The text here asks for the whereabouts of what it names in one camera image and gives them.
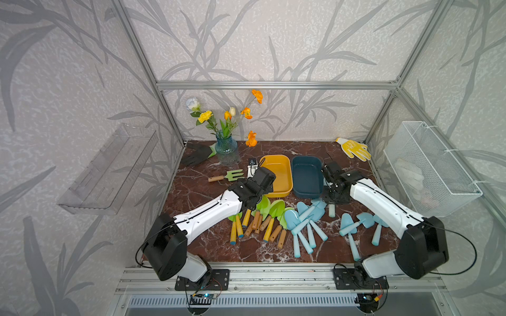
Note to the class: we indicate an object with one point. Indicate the black garden glove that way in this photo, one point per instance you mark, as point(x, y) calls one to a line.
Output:
point(200, 154)

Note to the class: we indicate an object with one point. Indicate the white wire mesh basket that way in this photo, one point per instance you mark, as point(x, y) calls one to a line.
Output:
point(434, 180)

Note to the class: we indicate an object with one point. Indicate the clear plastic wall shelf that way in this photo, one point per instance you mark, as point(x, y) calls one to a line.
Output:
point(104, 185)

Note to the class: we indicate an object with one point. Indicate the yellow white garden glove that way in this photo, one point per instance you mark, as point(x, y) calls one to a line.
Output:
point(354, 149)

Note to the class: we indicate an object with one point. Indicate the yellow storage box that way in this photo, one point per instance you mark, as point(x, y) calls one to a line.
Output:
point(280, 165)

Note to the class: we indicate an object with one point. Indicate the green shovel wooden handle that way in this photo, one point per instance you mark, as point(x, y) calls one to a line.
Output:
point(260, 214)
point(281, 230)

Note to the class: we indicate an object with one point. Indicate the dark teal storage box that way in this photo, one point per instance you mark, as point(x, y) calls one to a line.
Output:
point(308, 180)

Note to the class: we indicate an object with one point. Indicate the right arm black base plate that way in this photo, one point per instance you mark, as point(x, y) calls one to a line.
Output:
point(355, 278)

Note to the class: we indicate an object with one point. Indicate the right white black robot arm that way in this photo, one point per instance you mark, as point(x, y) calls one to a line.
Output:
point(423, 243)

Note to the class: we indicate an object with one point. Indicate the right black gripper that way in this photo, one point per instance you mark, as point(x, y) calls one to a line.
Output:
point(327, 200)

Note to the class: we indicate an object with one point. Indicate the green garden fork wooden handle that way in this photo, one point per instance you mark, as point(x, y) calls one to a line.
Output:
point(229, 176)

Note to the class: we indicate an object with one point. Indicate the aluminium front rail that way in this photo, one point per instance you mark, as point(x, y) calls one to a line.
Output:
point(272, 278)

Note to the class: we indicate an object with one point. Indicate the glass vase with flowers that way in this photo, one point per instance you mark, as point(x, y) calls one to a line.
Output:
point(222, 128)

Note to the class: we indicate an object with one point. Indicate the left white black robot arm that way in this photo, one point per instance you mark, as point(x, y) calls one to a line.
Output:
point(165, 246)

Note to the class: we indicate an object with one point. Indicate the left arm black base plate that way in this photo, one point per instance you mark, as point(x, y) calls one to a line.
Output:
point(217, 279)

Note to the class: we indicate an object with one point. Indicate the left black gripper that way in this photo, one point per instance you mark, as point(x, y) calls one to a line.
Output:
point(269, 189)

